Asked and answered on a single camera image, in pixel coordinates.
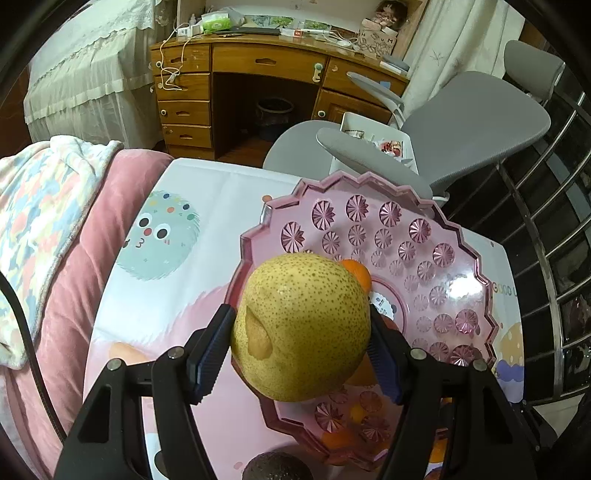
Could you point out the white curtain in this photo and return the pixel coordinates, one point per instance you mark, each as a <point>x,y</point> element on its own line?
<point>443,46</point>

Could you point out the pink quilt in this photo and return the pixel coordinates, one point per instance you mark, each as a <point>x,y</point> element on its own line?
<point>122,189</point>

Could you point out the green tissue pack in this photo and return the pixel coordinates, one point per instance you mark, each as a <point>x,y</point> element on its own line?
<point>216,22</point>

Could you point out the yellow speckled pear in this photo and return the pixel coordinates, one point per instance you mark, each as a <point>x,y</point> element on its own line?
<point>300,323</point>

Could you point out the wooden desk with drawers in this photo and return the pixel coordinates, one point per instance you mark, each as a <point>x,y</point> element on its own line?
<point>268,60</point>

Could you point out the pastel patterned blanket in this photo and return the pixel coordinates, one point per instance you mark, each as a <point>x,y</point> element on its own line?
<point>37,207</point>

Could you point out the wooden lettered box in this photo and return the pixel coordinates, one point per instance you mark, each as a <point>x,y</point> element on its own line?
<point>376,39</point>

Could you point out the doll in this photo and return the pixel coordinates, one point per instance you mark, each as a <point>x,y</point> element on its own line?
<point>391,11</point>

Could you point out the dark avocado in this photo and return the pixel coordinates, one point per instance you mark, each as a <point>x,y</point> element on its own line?
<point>277,467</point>

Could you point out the bed with white lace cover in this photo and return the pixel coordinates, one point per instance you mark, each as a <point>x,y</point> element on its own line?
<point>83,69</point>

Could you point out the pink plastic fruit plate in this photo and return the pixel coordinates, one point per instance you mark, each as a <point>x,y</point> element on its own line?
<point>415,258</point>

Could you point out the dark waste bin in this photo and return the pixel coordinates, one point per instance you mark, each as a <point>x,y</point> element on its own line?
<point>274,115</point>

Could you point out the white storage box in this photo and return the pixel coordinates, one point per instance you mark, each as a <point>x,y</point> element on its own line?
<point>364,123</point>

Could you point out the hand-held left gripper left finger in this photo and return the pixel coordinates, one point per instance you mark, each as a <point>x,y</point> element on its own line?
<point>212,353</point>

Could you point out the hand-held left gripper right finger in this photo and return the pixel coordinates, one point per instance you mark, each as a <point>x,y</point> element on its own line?
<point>385,367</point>

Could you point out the grey office chair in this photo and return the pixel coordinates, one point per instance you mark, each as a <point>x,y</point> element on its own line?
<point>471,120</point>

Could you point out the cartoon printed tablecloth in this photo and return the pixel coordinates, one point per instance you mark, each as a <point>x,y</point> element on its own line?
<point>194,286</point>

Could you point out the small orange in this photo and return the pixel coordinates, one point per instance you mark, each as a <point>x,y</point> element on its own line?
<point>361,275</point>
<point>362,374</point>

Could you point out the metal railing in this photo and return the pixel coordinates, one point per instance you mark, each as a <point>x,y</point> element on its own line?
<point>560,360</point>

